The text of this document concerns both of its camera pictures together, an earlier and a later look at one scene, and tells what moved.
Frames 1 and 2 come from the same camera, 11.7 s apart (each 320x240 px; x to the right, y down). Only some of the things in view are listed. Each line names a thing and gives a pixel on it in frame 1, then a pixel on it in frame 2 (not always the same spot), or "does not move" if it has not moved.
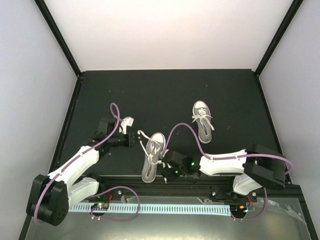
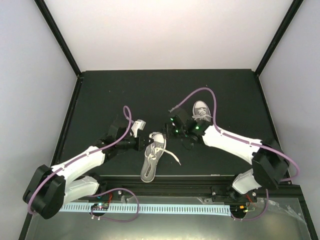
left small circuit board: x=104 y=206 does not move
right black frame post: x=294 y=7 does not move
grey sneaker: x=202 y=114 does not move
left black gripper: x=130 y=142 to x=141 y=145
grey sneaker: x=155 y=146 does not move
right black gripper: x=170 y=176 to x=168 y=129
